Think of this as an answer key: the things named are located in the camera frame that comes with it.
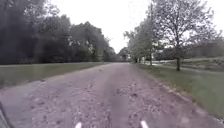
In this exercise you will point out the robot's own part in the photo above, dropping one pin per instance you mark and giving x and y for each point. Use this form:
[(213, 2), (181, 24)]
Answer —
[(78, 125), (144, 124)]

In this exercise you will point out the grass strip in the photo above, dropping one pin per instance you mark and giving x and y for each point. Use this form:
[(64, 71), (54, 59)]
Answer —
[(30, 72)]

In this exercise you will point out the grey gravel path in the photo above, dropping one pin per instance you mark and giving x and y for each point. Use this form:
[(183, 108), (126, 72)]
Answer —
[(110, 90)]

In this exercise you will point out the grass verge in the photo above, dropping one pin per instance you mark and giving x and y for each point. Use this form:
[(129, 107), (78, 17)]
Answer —
[(200, 83)]

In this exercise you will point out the row of trees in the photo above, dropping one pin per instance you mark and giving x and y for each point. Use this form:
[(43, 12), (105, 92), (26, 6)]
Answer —
[(141, 41)]

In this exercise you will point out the dark hedge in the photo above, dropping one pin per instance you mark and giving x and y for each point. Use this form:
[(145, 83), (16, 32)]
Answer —
[(203, 50)]

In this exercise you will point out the wood of dark trees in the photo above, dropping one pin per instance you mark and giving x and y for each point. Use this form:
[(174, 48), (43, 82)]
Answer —
[(36, 40)]

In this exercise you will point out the thin-trunked leafy tree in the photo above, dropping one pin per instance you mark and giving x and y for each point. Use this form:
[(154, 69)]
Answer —
[(178, 50)]

